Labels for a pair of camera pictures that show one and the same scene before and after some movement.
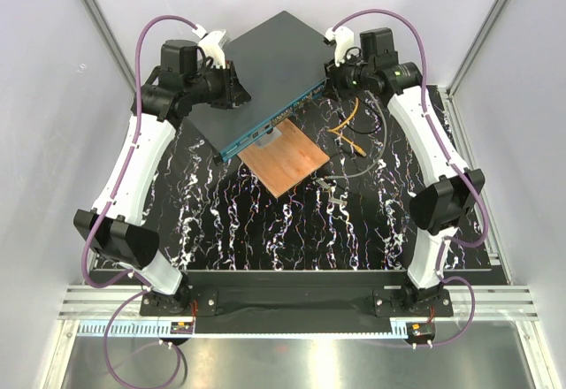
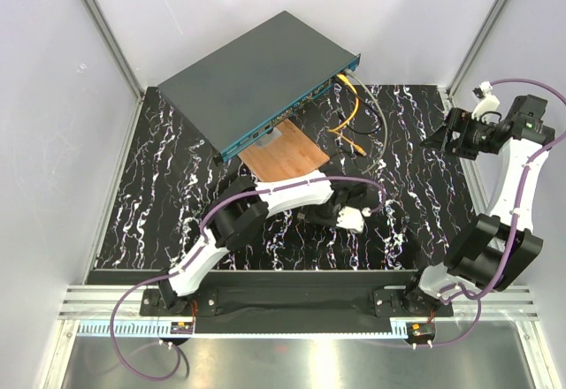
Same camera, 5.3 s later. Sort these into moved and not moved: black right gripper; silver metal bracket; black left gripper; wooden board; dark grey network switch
Moved: black left gripper; black right gripper
Not moved: wooden board; dark grey network switch; silver metal bracket
